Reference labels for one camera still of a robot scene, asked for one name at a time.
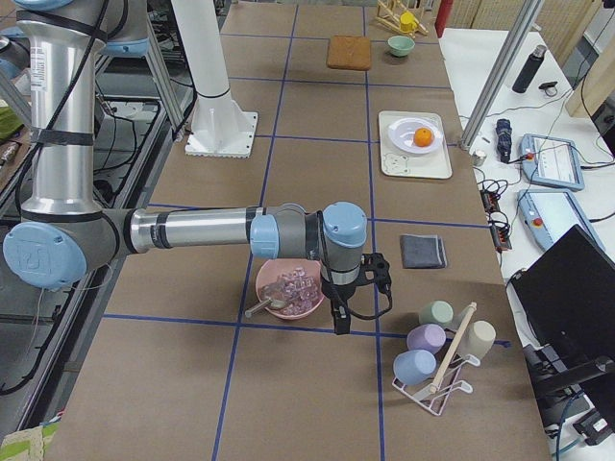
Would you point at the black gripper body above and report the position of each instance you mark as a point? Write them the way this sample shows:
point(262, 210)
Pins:
point(334, 293)

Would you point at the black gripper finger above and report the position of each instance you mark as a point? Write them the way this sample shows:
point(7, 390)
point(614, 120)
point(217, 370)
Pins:
point(341, 318)

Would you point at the white round plate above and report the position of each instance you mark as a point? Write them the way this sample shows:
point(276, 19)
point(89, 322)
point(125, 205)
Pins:
point(401, 132)

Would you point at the orange mandarin fruit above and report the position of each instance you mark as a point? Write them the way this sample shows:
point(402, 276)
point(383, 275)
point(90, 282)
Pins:
point(423, 137)

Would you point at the cream bear-print tray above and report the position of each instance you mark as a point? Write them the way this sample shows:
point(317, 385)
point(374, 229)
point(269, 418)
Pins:
point(397, 163)

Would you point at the clear ice cubes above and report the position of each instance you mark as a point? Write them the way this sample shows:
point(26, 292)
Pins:
point(300, 291)

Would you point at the pink bowl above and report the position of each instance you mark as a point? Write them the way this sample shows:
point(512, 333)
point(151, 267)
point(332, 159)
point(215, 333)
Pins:
point(270, 269)

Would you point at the metal scoop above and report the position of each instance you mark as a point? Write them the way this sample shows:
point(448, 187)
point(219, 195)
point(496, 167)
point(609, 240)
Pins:
point(271, 303)

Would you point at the folded grey cloth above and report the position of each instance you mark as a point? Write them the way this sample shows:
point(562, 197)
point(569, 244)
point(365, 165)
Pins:
point(423, 252)

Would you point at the light blue cup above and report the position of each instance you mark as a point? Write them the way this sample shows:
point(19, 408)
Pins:
point(413, 367)

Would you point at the lilac cup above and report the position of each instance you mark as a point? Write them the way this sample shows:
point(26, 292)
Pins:
point(427, 337)

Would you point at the pale green cup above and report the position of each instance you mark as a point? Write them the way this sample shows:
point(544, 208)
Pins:
point(437, 312)

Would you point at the white cup holder rack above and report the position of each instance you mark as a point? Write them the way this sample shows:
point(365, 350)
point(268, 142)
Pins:
point(433, 393)

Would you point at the beige cup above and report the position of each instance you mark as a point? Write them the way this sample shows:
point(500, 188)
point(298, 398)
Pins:
point(480, 339)

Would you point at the small metal cylinder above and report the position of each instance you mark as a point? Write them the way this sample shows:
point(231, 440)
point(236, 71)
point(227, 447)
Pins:
point(478, 158)

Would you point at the near teach pendant tablet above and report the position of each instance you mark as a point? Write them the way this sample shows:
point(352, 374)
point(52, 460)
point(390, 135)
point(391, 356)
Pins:
point(549, 214)

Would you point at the teach pendant tablet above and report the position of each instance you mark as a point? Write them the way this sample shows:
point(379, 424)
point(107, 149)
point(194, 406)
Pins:
point(549, 214)
point(551, 161)

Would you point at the black laptop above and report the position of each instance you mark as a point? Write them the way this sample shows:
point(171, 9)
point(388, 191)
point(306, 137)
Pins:
point(568, 297)

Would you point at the folded dark blue umbrella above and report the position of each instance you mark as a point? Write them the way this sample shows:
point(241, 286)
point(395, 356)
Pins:
point(504, 139)

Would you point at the far teach pendant tablet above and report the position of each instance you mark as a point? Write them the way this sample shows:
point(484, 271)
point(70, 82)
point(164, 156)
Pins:
point(551, 161)

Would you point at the mint green bowl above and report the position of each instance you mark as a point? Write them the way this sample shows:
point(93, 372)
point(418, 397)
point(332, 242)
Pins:
point(400, 46)

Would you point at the yellow cup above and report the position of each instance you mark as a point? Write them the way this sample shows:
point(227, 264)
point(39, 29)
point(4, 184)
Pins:
point(408, 23)

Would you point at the wooden mug rack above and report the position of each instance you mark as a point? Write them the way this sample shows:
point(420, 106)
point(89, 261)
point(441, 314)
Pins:
point(388, 13)

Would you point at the black water bottle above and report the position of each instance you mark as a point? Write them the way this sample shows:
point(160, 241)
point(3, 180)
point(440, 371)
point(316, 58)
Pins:
point(529, 69)

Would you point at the red cylinder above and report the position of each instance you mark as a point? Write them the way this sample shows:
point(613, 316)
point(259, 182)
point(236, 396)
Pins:
point(443, 14)

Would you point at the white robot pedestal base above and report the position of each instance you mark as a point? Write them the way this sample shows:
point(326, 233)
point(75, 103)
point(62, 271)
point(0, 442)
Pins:
point(219, 127)

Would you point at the aluminium frame post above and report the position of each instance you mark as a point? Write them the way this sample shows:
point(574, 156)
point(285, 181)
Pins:
point(506, 57)

